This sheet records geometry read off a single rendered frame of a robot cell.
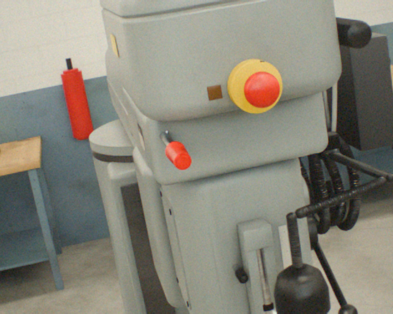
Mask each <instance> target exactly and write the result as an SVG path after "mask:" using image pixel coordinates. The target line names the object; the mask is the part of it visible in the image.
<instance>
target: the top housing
mask: <svg viewBox="0 0 393 314"><path fill-rule="evenodd" d="M99 2H100V7H102V10H101V13H102V19H103V23H104V29H105V35H106V39H107V45H108V49H109V55H110V62H111V66H112V70H113V72H114V74H115V75H116V77H117V78H118V80H119V81H120V83H121V84H122V86H123V87H124V89H125V91H126V92H127V93H128V95H129V97H131V99H132V100H133V102H134V103H135V105H136V107H137V108H138V109H139V111H140V112H141V113H142V114H143V115H145V116H146V117H147V118H149V119H151V120H156V121H182V120H190V119H195V118H201V117H204V116H208V115H213V114H217V113H223V112H230V111H233V110H239V109H241V108H239V107H237V106H236V105H235V104H234V103H233V101H232V100H231V98H230V96H229V93H228V79H229V76H230V74H231V72H232V70H233V69H234V68H235V67H236V65H238V64H239V63H241V62H243V61H245V60H248V59H260V60H263V61H265V62H268V63H269V64H271V65H272V66H273V67H274V68H275V69H276V70H277V71H278V72H279V74H280V76H281V80H282V84H283V88H282V93H281V96H280V98H279V100H278V101H282V100H287V99H291V98H297V97H303V96H307V95H312V94H315V93H319V92H323V91H325V90H327V89H329V88H331V87H332V86H333V85H335V83H336V82H337V81H338V79H339V77H340V74H341V68H342V66H341V55H340V48H339V37H338V36H337V25H336V15H335V8H334V1H333V0H99ZM214 85H221V92H222V97H223V98H220V99H216V100H209V98H208V90H207V87H210V86H214Z"/></svg>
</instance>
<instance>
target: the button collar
mask: <svg viewBox="0 0 393 314"><path fill-rule="evenodd" d="M256 72H268V73H271V74H272V75H274V77H275V78H276V79H278V82H279V85H280V93H279V97H278V99H277V101H275V102H274V103H273V104H272V105H271V106H270V107H267V108H256V107H254V106H252V105H251V103H249V102H248V101H247V100H246V98H245V95H244V86H245V83H246V81H247V79H248V77H249V76H250V75H253V74H254V73H256ZM282 88H283V84H282V80H281V76H280V74H279V72H278V71H277V70H276V69H275V68H274V67H273V66H272V65H271V64H269V63H268V62H265V61H263V60H260V59H248V60H245V61H243V62H241V63H239V64H238V65H236V67H235V68H234V69H233V70H232V72H231V74H230V76H229V79H228V93H229V96H230V98H231V100H232V101H233V103H234V104H235V105H236V106H237V107H239V108H241V109H242V110H244V111H246V112H249V113H262V112H265V111H267V110H269V109H270V108H272V107H273V106H274V105H275V104H277V102H278V100H279V98H280V96H281V93H282Z"/></svg>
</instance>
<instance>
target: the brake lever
mask: <svg viewBox="0 0 393 314"><path fill-rule="evenodd" d="M160 139H161V140H162V142H163V144H164V145H165V146H166V148H165V155H166V157H167V158H168V159H169V160H170V161H171V162H172V163H173V165H174V166H175V167H176V168H177V169H180V170H185V169H187V168H189V167H190V165H191V164H192V158H191V157H190V156H189V154H188V152H187V150H186V148H185V146H184V145H183V144H182V143H181V142H177V141H174V140H173V139H172V137H171V136H170V134H169V131H163V132H161V133H160Z"/></svg>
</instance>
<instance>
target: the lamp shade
mask: <svg viewBox="0 0 393 314"><path fill-rule="evenodd" d="M274 300H275V305H276V312H277V314H327V313H328V312H329V311H330V308H331V301H330V295H329V287H328V285H327V283H326V280H325V278H324V276H323V274H322V272H321V271H320V270H319V269H318V268H317V267H313V266H311V265H308V264H304V263H303V266H302V267H301V268H294V267H293V265H289V266H288V267H286V268H285V269H284V270H283V271H281V272H280V273H279V274H278V276H277V279H276V285H275V289H274Z"/></svg>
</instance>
